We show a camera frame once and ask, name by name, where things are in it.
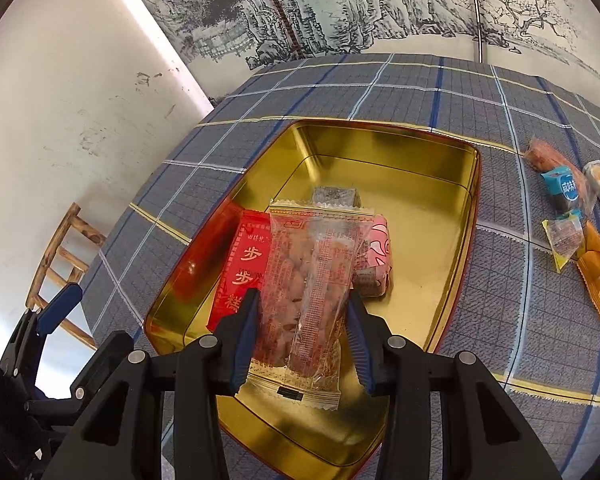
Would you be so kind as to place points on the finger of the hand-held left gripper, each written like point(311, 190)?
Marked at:
point(60, 307)
point(105, 357)

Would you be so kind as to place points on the small blue candy packet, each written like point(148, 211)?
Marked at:
point(562, 187)

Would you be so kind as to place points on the red snack packet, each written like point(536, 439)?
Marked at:
point(240, 260)

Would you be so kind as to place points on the red tin box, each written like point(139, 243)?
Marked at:
point(420, 210)

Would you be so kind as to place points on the grey clear snack packet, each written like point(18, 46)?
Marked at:
point(332, 196)

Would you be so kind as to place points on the clear orange cake packet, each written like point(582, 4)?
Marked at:
point(300, 285)
point(542, 156)

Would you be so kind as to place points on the ink landscape folding screen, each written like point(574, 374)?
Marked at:
point(380, 0)

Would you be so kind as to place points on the light wooden chair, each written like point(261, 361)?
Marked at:
point(50, 260)

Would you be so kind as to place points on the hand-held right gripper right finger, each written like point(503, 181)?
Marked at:
point(357, 340)

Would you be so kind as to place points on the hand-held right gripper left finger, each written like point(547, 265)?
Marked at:
point(245, 340)

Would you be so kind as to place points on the small clear yellow-edged packet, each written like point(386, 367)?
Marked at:
point(562, 237)

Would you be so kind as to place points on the pink patterned snack packet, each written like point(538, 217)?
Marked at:
point(377, 250)

